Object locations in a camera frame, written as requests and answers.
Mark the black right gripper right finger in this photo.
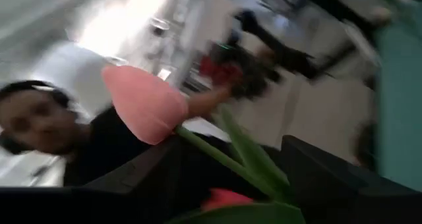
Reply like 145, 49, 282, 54
280, 134, 422, 224

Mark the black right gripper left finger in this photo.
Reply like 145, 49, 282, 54
0, 134, 264, 224

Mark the pink artificial tulip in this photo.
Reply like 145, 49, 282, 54
101, 65, 291, 198

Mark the bright red artificial tulip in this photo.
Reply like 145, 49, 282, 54
171, 187, 306, 224

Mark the green table mat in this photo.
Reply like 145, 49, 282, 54
374, 0, 422, 192

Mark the person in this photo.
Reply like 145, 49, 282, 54
0, 41, 231, 188

